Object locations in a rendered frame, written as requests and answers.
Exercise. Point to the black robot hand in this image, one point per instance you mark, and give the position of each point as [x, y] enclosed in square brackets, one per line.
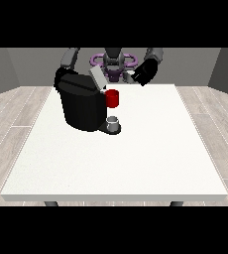
[59, 76]
[147, 72]

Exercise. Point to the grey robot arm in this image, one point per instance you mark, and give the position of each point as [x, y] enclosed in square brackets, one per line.
[69, 59]
[154, 55]

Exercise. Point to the small grey coffee pod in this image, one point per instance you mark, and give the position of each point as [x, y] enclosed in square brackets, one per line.
[128, 76]

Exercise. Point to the black coffee machine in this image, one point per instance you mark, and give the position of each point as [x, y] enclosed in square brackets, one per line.
[81, 105]

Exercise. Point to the pale grey machine lid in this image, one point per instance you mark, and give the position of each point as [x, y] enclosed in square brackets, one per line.
[97, 76]

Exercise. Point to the red pod holder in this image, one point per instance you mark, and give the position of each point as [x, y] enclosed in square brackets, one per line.
[112, 98]

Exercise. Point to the grey robot trunk purple rings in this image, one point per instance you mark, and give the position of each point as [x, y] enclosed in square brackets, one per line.
[112, 64]

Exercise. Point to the small grey cup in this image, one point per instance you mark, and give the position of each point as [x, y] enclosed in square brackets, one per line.
[113, 123]

